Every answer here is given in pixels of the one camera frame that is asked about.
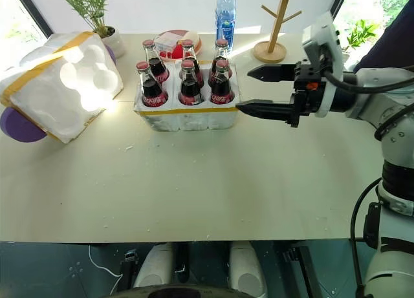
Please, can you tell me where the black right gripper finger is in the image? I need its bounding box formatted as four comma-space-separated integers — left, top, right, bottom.
246, 63, 297, 83
235, 100, 294, 125

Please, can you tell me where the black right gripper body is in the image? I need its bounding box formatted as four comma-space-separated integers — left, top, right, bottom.
284, 61, 327, 129

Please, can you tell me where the glass cola bottle red cap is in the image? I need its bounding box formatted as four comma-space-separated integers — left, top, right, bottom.
212, 38, 232, 68
178, 59, 206, 106
209, 59, 235, 105
142, 39, 171, 83
180, 39, 201, 68
135, 61, 170, 107

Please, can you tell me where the white foam crate yellow tape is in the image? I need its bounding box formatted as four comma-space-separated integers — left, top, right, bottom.
133, 59, 241, 133

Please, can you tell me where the white foam taped box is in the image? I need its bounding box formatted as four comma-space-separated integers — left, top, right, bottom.
0, 30, 125, 145

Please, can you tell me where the wooden branch rack stand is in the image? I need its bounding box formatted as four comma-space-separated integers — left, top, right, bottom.
252, 0, 305, 64

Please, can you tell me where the clear water bottle blue label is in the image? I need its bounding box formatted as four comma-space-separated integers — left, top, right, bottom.
214, 0, 237, 52

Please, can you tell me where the green leafy plant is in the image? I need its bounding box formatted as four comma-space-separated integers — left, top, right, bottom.
342, 19, 381, 54

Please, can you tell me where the plate with red white food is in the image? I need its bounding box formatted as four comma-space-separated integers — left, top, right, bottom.
151, 28, 204, 59

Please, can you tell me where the dark blue cloth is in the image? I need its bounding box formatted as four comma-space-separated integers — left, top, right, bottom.
351, 0, 414, 76

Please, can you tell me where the white robot leg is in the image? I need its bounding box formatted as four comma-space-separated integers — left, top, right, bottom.
227, 240, 268, 298
133, 241, 175, 289

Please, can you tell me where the green plant in white pot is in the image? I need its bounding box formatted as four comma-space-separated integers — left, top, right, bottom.
59, 0, 126, 59

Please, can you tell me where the large purple disc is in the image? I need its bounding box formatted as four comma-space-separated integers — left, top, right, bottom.
0, 106, 48, 144

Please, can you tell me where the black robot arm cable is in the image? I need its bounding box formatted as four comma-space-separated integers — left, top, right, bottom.
350, 177, 384, 298
318, 54, 414, 141

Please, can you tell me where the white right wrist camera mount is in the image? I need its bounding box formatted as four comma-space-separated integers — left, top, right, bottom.
300, 11, 344, 118

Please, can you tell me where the black table leg bracket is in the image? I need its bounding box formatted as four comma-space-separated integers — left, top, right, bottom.
120, 250, 140, 280
283, 242, 321, 298

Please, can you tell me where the white floor cable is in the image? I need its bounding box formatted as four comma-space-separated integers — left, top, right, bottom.
88, 244, 124, 277

